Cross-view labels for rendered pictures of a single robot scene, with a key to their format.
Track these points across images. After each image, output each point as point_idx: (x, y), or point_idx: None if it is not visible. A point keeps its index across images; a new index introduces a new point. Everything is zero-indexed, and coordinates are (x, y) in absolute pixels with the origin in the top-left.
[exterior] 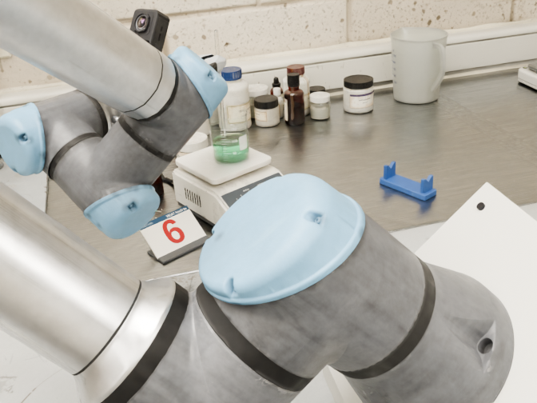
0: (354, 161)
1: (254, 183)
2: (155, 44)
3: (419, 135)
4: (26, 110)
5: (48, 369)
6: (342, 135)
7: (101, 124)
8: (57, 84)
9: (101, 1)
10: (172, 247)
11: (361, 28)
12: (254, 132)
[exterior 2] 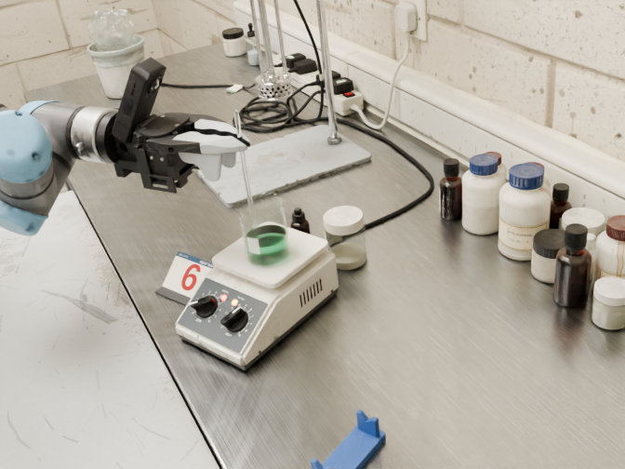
0: (436, 388)
1: (238, 292)
2: (127, 97)
3: (585, 460)
4: (33, 105)
5: (19, 284)
6: (538, 359)
7: (65, 142)
8: (453, 89)
9: (499, 13)
10: (177, 288)
11: None
12: (509, 269)
